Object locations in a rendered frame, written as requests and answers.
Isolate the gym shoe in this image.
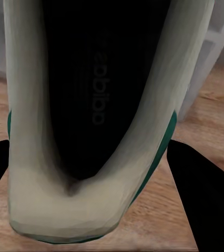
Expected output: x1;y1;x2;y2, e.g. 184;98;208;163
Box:
3;0;215;245

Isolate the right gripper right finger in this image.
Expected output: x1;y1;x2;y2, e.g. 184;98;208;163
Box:
167;140;224;252

